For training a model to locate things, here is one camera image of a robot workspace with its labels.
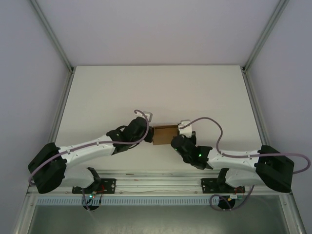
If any aluminium mounting rail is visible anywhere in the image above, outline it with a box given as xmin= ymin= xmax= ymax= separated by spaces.
xmin=26 ymin=170 xmax=293 ymax=196

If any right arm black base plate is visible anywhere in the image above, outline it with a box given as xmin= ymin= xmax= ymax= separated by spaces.
xmin=198 ymin=177 xmax=245 ymax=195

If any aluminium table side rail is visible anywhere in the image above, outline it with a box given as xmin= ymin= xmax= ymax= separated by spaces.
xmin=241 ymin=69 xmax=277 ymax=176
xmin=39 ymin=69 xmax=76 ymax=176

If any aluminium frame post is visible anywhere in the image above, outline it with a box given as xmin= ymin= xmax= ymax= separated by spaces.
xmin=29 ymin=0 xmax=75 ymax=74
xmin=242 ymin=0 xmax=290 ymax=73

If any aluminium frame leg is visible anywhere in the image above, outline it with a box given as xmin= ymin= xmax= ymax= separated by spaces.
xmin=279 ymin=195 xmax=307 ymax=234
xmin=13 ymin=195 xmax=37 ymax=234

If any black round grommet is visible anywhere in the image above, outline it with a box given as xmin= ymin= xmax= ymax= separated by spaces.
xmin=82 ymin=203 xmax=100 ymax=212
xmin=217 ymin=196 xmax=236 ymax=211

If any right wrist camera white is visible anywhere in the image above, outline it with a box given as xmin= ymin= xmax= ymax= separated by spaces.
xmin=177 ymin=118 xmax=194 ymax=137

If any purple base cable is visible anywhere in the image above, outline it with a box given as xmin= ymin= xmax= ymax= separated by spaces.
xmin=80 ymin=187 xmax=102 ymax=212
xmin=210 ymin=184 xmax=255 ymax=212

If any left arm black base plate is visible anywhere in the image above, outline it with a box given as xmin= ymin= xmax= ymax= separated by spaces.
xmin=72 ymin=178 xmax=117 ymax=195

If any slotted cable duct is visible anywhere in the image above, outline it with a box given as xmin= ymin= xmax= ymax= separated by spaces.
xmin=36 ymin=197 xmax=221 ymax=206

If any brown cardboard box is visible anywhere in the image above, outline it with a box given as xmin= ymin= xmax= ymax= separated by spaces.
xmin=152 ymin=124 xmax=180 ymax=146

